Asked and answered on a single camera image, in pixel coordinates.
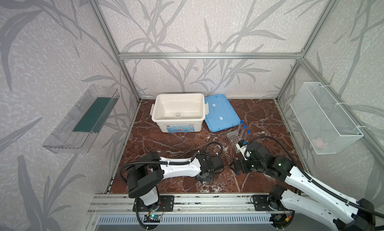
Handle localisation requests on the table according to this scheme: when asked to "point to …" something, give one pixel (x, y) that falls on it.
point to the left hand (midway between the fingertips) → (209, 174)
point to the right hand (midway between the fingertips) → (235, 158)
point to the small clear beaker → (178, 114)
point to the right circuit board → (282, 218)
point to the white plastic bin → (191, 106)
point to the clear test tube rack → (234, 137)
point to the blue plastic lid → (221, 116)
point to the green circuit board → (152, 218)
